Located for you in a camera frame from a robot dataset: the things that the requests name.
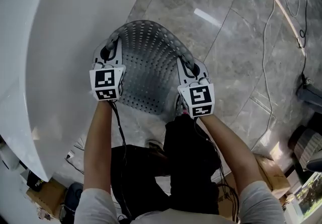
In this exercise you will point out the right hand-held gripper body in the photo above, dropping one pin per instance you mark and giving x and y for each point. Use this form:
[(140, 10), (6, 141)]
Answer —
[(198, 98)]

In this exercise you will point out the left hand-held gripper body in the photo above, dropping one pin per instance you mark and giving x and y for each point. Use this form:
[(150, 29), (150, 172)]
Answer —
[(105, 82)]

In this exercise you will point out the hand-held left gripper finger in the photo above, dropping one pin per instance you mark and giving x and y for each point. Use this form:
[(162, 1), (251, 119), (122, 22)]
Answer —
[(118, 58), (96, 58)]

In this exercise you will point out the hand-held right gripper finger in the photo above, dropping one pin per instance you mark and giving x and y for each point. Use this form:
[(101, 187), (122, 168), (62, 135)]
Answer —
[(203, 73), (182, 75)]

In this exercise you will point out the grey perforated bath mat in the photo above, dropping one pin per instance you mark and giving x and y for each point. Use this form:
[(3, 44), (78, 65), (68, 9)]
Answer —
[(148, 67)]

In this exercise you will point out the person's left forearm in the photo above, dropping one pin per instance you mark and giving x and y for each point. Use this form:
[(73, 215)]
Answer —
[(99, 147)]

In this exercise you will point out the person's right forearm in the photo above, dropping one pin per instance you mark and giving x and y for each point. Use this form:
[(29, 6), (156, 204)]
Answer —
[(231, 155)]

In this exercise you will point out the person's right sneaker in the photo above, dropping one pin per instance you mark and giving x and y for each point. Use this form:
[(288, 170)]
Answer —
[(181, 107)]

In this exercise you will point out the person's sneaker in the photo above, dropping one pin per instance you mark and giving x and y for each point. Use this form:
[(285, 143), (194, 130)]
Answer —
[(154, 146), (181, 107)]

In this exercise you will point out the white bathtub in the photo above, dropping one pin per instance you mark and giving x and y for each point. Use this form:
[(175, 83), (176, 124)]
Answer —
[(63, 54)]

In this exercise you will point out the person's black trousers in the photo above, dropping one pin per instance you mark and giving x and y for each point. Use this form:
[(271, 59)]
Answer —
[(186, 155)]

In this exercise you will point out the person's left sneaker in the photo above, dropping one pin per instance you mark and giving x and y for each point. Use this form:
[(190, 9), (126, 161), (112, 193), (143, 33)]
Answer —
[(154, 146)]

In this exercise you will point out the white power strip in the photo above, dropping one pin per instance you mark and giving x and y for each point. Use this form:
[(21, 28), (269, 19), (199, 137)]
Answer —
[(70, 155)]

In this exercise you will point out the brown cardboard box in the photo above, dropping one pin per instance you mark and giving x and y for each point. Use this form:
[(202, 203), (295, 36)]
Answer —
[(271, 175), (50, 192)]

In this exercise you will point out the ribbed beige cushion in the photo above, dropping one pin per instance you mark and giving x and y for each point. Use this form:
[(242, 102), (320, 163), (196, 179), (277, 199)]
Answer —
[(307, 145)]

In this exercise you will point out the black battery pack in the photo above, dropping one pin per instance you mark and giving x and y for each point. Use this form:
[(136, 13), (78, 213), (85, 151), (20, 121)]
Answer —
[(35, 180)]

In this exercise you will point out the person's grey sweatshirt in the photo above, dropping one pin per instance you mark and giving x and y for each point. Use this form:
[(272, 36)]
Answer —
[(259, 205)]

